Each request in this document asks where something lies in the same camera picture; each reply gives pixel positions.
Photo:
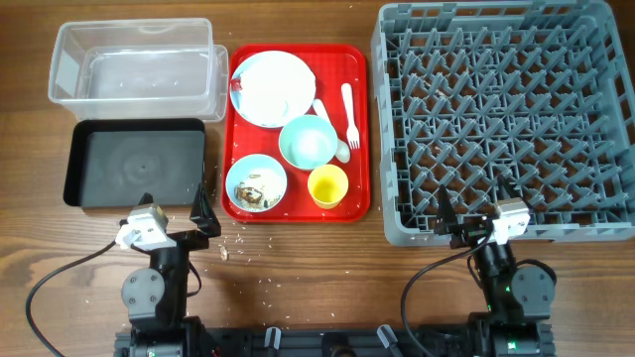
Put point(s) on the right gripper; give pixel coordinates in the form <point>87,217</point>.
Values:
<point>476,234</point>

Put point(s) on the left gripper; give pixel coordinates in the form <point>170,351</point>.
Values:
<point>201,214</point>

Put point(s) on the light blue bowl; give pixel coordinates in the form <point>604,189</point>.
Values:
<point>247,165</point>

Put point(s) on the red sauce packet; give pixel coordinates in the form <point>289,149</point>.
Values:
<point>235,84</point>

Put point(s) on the white plastic fork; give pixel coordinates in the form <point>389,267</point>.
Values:
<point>352,133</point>

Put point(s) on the white plastic spoon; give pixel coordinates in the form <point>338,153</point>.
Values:
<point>342,153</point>

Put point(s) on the yellow plastic cup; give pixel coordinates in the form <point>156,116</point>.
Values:
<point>328,185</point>

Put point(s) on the mint green bowl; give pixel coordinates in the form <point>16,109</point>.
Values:
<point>308,142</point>

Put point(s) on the light blue plate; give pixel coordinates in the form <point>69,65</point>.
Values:
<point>285,106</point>

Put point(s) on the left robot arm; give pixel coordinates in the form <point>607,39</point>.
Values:
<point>156,296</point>

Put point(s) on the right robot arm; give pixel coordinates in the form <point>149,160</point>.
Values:
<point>519,294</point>

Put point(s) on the black food waste tray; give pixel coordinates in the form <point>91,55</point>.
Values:
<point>113,163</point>

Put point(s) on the grey dishwasher rack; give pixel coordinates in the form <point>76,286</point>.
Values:
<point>535,92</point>

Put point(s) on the clear plastic waste bin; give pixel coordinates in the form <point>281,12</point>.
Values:
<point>140,69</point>

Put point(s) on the peanut on table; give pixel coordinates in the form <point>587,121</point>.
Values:
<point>224,255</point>

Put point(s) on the food scraps and rice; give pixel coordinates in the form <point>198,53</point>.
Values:
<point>260,191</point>

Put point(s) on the red serving tray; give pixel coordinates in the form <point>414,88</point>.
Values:
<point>333,65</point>

